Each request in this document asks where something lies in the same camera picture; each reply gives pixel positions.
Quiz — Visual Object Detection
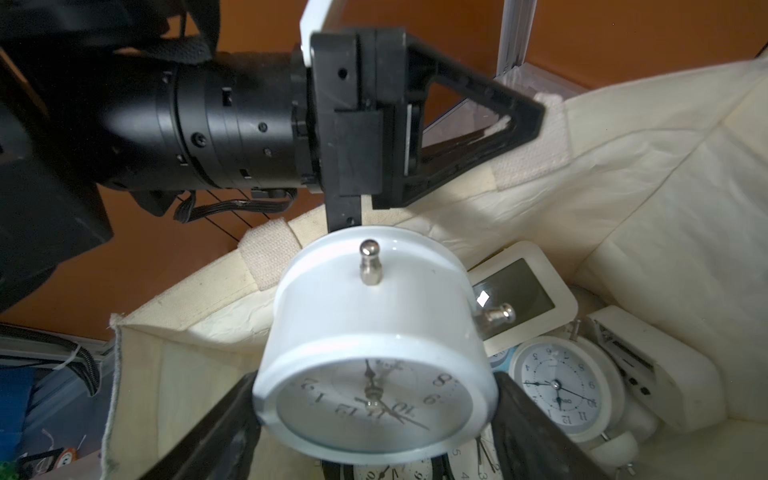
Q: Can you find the black round alarm clock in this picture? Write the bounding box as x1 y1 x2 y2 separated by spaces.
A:
321 456 453 480

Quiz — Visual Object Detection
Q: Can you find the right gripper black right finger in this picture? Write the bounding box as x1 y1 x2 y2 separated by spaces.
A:
490 372 608 480

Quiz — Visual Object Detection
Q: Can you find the small white digital clock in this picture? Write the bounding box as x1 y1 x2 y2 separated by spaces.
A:
587 305 727 433

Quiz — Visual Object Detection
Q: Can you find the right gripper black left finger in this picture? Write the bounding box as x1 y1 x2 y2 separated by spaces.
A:
141 372 261 480

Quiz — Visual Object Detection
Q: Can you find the white round alarm clock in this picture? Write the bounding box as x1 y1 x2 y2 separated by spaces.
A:
252 226 499 465

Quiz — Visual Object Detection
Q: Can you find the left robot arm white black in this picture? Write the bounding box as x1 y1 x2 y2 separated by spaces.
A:
1 1 545 308

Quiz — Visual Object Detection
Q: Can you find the cream canvas bag starry print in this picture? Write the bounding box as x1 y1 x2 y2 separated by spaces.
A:
101 58 767 479

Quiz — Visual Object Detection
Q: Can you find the large white digital clock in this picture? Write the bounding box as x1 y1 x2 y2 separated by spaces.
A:
469 241 578 356

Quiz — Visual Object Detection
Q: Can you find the dark teal alarm clock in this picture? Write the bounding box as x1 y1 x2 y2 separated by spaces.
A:
448 425 503 480

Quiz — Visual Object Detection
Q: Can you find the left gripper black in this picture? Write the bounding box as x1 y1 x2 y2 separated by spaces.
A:
292 28 545 232

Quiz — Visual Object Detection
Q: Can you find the white twin-bell alarm clock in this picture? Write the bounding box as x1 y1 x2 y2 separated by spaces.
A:
508 326 659 479

